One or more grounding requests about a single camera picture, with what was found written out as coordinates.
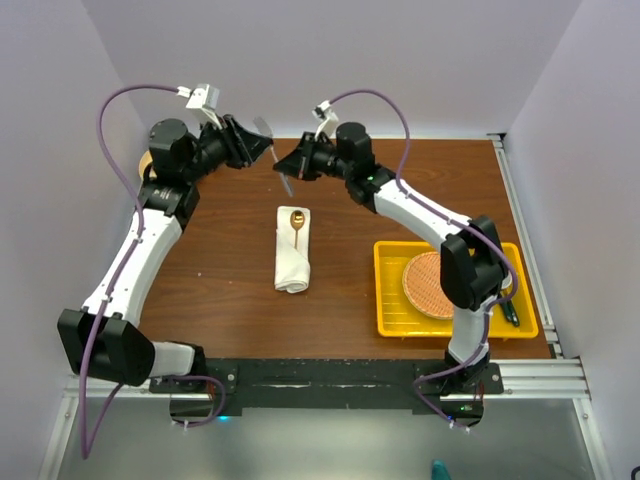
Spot silver fork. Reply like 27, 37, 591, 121
252, 116, 297, 197

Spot white cloth napkin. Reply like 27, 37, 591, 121
274, 206, 311, 294

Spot teal cloth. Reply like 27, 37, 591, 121
431, 460, 451, 480

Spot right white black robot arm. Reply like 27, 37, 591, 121
273, 122, 517, 393

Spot aluminium right side rail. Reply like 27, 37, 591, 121
487, 134, 564, 359

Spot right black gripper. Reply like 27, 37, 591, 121
275, 131, 354, 181

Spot gold spoon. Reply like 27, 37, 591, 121
290, 210, 306, 249

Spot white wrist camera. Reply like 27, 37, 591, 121
177, 84, 219, 123
312, 100, 339, 140

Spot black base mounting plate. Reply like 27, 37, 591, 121
150, 358, 504, 426

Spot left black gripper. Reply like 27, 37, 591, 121
183, 114, 273, 184

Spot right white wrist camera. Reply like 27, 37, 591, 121
312, 100, 339, 140

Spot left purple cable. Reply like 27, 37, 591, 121
79, 84, 226, 460

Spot green handled snips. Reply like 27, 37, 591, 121
500, 295, 520, 328

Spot beige round plate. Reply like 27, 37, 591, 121
138, 151, 155, 180

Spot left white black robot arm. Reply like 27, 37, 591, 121
57, 115, 273, 392

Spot woven wicker basket plate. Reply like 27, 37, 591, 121
402, 252, 454, 320

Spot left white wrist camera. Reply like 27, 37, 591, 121
177, 84, 219, 123

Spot aluminium rail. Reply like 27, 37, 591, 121
63, 359, 591, 399
487, 134, 564, 359

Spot purple cable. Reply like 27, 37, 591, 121
324, 88, 519, 434
79, 84, 226, 460

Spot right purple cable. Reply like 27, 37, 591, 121
324, 88, 519, 434

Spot aluminium front rail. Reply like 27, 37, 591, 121
63, 359, 591, 399

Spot yellow plastic tray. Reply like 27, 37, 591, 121
373, 241, 538, 339

